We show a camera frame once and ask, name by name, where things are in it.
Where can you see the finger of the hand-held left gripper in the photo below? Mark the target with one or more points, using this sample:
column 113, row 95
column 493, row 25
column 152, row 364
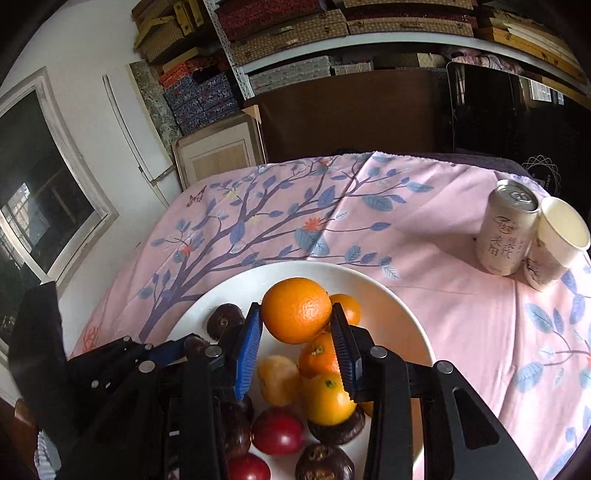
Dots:
column 168, row 354
column 99, row 374

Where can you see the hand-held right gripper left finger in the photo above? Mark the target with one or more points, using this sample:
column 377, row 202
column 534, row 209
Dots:
column 247, row 350

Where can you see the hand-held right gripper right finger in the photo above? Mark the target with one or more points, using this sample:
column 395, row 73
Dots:
column 344, row 355

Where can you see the large orange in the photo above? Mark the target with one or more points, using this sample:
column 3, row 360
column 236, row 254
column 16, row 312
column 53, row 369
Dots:
column 295, row 309

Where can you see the white plate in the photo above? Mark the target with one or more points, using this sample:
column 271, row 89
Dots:
column 397, row 314

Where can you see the large dark water chestnut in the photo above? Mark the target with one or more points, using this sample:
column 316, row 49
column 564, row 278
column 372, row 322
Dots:
column 323, row 464

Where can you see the orange tangerine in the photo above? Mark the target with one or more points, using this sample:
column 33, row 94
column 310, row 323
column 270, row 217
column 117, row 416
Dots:
column 325, row 399
column 348, row 309
column 318, row 357
column 367, row 408

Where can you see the yellow tangerine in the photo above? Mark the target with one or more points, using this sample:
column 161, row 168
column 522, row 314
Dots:
column 277, row 381

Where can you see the red plum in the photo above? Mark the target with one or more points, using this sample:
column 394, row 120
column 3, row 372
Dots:
column 277, row 431
column 249, row 468

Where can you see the pink printed tablecloth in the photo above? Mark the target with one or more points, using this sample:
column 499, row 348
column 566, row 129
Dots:
column 438, row 300

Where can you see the white framed dark panel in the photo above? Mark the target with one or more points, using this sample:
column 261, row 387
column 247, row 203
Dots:
column 81, row 159

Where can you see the framed wooden board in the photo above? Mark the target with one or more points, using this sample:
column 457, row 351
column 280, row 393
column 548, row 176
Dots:
column 217, row 159

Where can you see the pale drink can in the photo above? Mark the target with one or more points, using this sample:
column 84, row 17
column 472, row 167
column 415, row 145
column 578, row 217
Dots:
column 503, row 230

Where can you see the white paper cup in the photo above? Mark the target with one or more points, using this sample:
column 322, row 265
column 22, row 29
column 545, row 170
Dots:
column 549, row 258

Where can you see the brown wooden board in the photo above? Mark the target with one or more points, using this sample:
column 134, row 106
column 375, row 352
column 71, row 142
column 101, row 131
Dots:
column 346, row 115

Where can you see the marble slab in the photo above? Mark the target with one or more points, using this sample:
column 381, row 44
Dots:
column 150, row 101

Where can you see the stack of blue patterned boxes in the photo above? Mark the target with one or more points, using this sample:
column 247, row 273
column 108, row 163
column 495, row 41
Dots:
column 198, row 99

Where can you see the row of grey patterned boxes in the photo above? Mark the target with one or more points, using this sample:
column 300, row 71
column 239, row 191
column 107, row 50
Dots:
column 291, row 74

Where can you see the orange box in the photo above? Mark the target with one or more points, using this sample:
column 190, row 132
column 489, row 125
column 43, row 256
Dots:
column 178, row 73

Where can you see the black screen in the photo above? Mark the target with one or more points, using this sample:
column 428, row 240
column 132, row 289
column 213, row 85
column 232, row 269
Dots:
column 498, row 115

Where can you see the white metal shelf rack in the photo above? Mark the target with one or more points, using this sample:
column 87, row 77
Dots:
column 323, row 52

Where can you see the row of woven brown boxes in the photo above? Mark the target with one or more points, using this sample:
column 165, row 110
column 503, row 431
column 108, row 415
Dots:
column 286, row 30

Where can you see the pink folded cloth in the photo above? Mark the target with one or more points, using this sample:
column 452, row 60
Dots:
column 480, row 60

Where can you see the stack of yellow wooden boxes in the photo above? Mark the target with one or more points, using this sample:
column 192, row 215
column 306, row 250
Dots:
column 521, row 39

